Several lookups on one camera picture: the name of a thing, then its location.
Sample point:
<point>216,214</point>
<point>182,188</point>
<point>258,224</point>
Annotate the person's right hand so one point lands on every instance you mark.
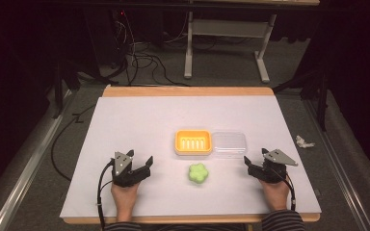
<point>275,194</point>

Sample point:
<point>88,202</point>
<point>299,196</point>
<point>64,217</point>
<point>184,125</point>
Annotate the yellow soap dish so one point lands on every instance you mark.
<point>193,142</point>

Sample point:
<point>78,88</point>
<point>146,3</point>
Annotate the green flower-shaped soap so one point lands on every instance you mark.
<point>198,173</point>

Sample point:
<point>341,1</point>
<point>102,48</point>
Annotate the white desk frame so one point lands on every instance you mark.
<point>228,28</point>

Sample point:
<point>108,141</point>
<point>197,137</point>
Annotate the metal floor rail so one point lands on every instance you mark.
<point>343,166</point>
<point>22,173</point>

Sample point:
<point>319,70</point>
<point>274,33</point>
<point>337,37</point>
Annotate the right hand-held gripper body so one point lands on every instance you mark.
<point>271,170</point>

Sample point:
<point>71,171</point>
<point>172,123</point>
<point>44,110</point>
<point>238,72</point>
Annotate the crumpled white paper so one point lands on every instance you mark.
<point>303,142</point>

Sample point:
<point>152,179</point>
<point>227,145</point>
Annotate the clear plastic lid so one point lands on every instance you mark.
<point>229,145</point>

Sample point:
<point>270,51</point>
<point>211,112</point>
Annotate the black metal stand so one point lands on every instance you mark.
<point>321,96</point>
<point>59,86</point>

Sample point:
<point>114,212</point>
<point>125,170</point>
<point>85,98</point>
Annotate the person's left hand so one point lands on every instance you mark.
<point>124,195</point>

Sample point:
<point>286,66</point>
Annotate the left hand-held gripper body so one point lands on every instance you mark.
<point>121,163</point>

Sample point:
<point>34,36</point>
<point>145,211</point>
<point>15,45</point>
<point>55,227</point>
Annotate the white table mat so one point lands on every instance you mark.
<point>160,122</point>

